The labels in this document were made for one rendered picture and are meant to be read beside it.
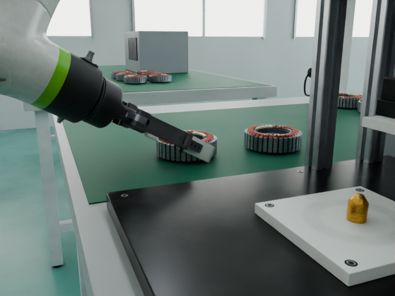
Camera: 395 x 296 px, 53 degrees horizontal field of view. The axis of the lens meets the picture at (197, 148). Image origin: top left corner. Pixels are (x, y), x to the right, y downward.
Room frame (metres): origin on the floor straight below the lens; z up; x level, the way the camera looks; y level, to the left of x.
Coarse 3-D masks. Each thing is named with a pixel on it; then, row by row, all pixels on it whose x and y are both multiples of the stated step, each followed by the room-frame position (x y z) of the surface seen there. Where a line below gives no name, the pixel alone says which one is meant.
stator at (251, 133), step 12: (252, 132) 0.74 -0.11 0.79; (264, 132) 0.80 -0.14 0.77; (276, 132) 0.79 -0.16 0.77; (288, 132) 0.77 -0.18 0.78; (300, 132) 0.76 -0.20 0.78; (252, 144) 0.73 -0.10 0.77; (264, 144) 0.72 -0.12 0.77; (276, 144) 0.71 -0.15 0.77; (288, 144) 0.72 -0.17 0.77; (300, 144) 0.74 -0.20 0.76
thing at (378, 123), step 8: (384, 80) 0.41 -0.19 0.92; (392, 80) 0.40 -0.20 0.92; (384, 88) 0.41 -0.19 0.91; (392, 88) 0.40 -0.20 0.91; (384, 96) 0.41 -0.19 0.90; (392, 96) 0.40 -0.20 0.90; (384, 104) 0.41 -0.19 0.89; (392, 104) 0.40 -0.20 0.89; (376, 112) 0.42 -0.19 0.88; (384, 112) 0.41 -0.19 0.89; (392, 112) 0.40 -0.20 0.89; (368, 120) 0.40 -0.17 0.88; (376, 120) 0.39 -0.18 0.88; (384, 120) 0.39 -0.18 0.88; (392, 120) 0.39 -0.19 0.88; (376, 128) 0.39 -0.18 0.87; (384, 128) 0.38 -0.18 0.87; (392, 128) 0.37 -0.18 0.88
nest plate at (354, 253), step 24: (336, 192) 0.44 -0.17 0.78; (360, 192) 0.44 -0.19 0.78; (264, 216) 0.39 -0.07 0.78; (288, 216) 0.38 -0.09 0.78; (312, 216) 0.38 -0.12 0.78; (336, 216) 0.38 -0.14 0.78; (384, 216) 0.38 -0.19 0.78; (312, 240) 0.33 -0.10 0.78; (336, 240) 0.33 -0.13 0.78; (360, 240) 0.33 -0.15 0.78; (384, 240) 0.33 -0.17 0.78; (336, 264) 0.29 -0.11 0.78; (360, 264) 0.29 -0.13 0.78; (384, 264) 0.29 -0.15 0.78
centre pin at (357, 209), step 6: (354, 198) 0.37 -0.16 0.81; (360, 198) 0.36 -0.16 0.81; (348, 204) 0.37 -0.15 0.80; (354, 204) 0.36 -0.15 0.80; (360, 204) 0.36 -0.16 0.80; (366, 204) 0.36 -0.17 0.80; (348, 210) 0.37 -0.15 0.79; (354, 210) 0.36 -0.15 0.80; (360, 210) 0.36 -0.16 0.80; (366, 210) 0.36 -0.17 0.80; (348, 216) 0.37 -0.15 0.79; (354, 216) 0.36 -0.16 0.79; (360, 216) 0.36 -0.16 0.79; (366, 216) 0.36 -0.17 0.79; (354, 222) 0.36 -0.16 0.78; (360, 222) 0.36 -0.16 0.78
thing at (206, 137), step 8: (200, 136) 0.73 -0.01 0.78; (208, 136) 0.71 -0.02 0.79; (160, 144) 0.68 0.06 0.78; (168, 144) 0.67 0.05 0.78; (216, 144) 0.70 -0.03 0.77; (160, 152) 0.68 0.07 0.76; (168, 152) 0.67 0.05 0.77; (176, 152) 0.66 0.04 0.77; (184, 152) 0.66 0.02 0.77; (216, 152) 0.71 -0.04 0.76; (176, 160) 0.66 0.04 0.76; (184, 160) 0.66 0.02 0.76; (192, 160) 0.66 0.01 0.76; (200, 160) 0.67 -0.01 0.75
